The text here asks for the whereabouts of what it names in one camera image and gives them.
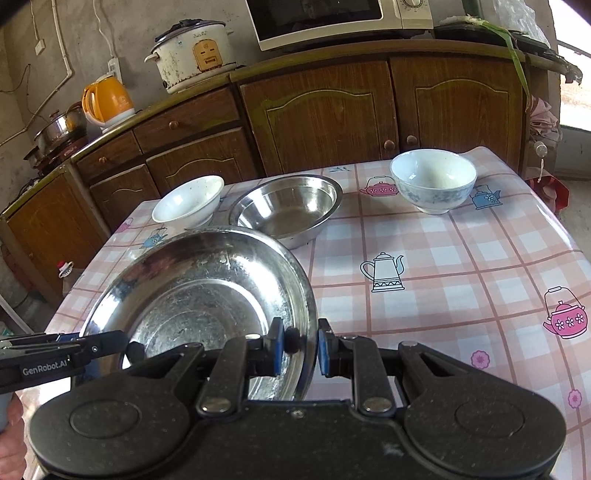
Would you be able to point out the person's left hand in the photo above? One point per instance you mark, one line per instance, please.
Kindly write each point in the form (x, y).
(14, 443)

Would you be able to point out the pink hanging cloth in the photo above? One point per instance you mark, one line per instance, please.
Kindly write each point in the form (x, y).
(545, 117)

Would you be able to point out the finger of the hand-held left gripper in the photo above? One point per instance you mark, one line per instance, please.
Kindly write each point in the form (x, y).
(104, 348)
(69, 339)

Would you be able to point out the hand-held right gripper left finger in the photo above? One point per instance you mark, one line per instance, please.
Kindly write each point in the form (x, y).
(278, 350)

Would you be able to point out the steel bowl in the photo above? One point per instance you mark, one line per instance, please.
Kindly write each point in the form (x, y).
(291, 207)

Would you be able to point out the white microwave oven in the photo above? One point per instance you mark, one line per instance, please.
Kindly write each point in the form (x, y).
(323, 14)

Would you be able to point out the white power strip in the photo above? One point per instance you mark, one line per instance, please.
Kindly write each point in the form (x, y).
(114, 69)

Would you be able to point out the black flat tray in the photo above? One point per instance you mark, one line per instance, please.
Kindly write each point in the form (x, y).
(466, 33)

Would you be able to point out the cooking oil bottle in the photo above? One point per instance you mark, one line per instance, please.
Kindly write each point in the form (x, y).
(67, 277)

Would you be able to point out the steel cooking pot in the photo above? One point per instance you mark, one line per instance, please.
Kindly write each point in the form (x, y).
(57, 131)

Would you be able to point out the white blue floral bowl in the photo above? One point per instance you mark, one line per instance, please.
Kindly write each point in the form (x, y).
(434, 173)

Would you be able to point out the orange electric kettle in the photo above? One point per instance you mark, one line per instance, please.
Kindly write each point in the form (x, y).
(113, 104)

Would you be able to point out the white rice cooker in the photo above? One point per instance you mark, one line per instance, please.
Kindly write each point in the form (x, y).
(184, 60)

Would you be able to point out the wooden single-door cabinet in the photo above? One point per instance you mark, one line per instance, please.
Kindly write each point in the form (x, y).
(51, 221)

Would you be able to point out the large steel plate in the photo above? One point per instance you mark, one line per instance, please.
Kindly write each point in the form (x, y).
(194, 295)

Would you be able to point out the wooden two-door cabinet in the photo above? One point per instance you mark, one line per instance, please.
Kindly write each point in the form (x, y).
(323, 115)

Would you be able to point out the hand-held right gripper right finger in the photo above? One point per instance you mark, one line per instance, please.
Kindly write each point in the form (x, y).
(324, 350)

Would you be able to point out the green onion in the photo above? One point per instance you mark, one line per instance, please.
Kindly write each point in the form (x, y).
(517, 60)

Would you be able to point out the plain white bowl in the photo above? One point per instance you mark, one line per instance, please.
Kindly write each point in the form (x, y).
(184, 201)

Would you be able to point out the red bag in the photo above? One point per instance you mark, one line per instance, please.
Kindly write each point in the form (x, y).
(556, 194)

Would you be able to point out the white wall pipe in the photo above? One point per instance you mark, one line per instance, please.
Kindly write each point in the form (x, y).
(69, 69)

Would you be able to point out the clear plastic bag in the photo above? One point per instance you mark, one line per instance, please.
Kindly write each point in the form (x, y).
(521, 14)

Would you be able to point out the dark steel pan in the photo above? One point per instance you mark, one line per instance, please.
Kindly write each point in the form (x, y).
(32, 157)

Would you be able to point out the pink checked tablecloth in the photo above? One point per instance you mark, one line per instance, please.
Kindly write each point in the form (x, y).
(438, 286)

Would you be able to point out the red induction cooker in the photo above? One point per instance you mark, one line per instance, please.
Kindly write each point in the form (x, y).
(64, 152)

